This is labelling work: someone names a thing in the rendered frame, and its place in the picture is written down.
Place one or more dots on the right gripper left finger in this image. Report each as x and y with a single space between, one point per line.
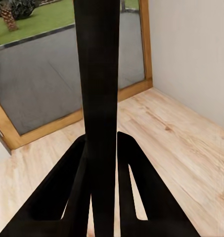
59 207

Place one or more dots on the door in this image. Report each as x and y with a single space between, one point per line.
40 85

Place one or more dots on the poster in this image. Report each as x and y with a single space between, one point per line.
97 30

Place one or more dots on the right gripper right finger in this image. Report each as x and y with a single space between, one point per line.
165 217

